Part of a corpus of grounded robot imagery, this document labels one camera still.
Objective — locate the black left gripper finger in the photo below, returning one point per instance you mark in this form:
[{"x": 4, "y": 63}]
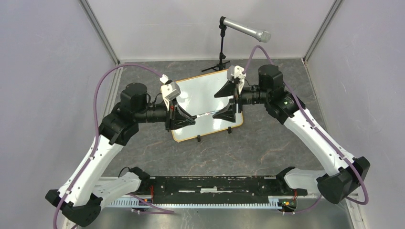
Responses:
[
  {"x": 181, "y": 121},
  {"x": 179, "y": 111}
]

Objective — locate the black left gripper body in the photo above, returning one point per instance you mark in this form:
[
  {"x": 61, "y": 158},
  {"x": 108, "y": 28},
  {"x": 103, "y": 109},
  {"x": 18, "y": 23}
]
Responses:
[{"x": 171, "y": 115}]

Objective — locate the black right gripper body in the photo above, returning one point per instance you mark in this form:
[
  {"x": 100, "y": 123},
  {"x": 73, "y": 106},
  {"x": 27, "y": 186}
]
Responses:
[{"x": 239, "y": 96}]

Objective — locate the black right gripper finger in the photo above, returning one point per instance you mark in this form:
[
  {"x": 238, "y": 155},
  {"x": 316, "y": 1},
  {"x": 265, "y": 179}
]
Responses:
[
  {"x": 228, "y": 113},
  {"x": 227, "y": 90}
]

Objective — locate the white black whiteboard marker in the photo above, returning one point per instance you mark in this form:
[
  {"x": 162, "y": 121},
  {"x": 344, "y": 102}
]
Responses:
[{"x": 205, "y": 114}]

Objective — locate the yellow framed whiteboard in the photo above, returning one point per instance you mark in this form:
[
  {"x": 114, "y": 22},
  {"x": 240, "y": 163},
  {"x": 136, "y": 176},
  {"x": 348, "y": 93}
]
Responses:
[{"x": 197, "y": 97}]

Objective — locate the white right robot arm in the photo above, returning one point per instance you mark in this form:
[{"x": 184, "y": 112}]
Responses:
[{"x": 342, "y": 173}]

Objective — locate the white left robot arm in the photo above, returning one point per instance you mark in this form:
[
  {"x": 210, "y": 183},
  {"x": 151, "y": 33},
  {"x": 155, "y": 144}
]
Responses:
[{"x": 79, "y": 200}]

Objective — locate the black microphone tripod stand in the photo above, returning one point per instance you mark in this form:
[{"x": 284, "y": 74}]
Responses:
[{"x": 221, "y": 65}]

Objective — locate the silver microphone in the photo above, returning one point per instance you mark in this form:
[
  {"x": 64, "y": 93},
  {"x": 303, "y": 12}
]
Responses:
[{"x": 260, "y": 35}]

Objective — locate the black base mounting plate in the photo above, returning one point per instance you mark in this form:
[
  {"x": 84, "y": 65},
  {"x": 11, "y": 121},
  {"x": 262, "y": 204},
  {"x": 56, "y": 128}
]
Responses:
[{"x": 216, "y": 189}]

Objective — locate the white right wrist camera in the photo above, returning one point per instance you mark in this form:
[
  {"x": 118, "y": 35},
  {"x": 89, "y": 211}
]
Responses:
[{"x": 236, "y": 74}]

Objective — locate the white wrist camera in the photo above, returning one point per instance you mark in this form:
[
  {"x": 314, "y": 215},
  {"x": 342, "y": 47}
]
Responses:
[
  {"x": 170, "y": 90},
  {"x": 236, "y": 74}
]

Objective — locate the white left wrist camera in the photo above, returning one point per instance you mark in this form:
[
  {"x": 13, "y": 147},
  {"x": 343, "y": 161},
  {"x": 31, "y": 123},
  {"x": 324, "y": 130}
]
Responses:
[{"x": 170, "y": 90}]

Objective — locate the white slotted cable duct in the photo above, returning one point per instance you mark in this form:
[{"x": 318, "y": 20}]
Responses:
[{"x": 131, "y": 202}]

